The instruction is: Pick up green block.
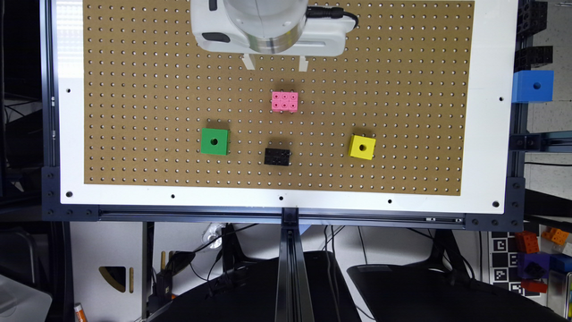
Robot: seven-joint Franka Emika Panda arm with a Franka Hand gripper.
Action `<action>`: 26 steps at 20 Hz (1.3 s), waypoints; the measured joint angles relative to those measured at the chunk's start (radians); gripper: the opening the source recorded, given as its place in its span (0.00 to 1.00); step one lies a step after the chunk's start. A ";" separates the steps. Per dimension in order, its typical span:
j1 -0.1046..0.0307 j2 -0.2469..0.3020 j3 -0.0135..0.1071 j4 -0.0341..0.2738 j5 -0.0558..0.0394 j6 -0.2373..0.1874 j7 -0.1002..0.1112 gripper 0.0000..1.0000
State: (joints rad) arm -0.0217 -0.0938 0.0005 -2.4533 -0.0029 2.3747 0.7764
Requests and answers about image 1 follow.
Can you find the dark aluminium table frame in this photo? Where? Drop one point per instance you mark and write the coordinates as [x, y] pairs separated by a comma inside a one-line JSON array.
[[491, 197]]

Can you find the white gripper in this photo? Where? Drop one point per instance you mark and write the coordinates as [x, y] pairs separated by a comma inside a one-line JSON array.
[[267, 27]]

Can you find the brown pegboard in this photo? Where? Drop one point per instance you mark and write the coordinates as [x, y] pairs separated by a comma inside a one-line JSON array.
[[402, 79]]

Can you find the purple block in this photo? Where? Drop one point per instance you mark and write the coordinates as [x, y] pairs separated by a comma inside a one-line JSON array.
[[533, 265]]

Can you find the black studded block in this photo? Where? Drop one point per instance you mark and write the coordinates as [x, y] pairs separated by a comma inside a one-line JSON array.
[[277, 156]]

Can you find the blue block with hole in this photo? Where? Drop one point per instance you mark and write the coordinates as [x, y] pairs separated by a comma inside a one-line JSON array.
[[532, 86]]

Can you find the black office chair right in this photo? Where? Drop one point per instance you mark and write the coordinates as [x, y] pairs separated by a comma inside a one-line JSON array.
[[414, 294]]

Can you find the black office chair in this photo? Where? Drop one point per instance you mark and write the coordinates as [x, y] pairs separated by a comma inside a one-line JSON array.
[[252, 297], [414, 294]]

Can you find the black stacked blocks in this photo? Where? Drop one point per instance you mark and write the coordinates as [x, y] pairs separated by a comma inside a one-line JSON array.
[[531, 19]]

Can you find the red block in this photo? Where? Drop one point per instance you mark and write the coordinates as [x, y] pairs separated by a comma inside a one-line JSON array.
[[534, 286]]

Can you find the light orange studded block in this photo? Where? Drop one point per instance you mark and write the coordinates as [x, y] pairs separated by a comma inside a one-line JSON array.
[[555, 235]]

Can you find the pink studded block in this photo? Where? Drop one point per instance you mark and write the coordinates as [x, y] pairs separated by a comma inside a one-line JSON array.
[[285, 101]]

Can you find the black white marker sheet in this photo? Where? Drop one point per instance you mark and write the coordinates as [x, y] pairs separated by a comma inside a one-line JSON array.
[[503, 262]]

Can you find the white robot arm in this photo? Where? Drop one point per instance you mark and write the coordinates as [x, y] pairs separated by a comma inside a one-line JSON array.
[[270, 27]]

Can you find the yellow block with hole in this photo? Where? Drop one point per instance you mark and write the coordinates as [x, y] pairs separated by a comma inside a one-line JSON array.
[[362, 147]]

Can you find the green block with hole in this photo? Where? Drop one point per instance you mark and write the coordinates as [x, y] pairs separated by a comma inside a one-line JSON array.
[[214, 141]]

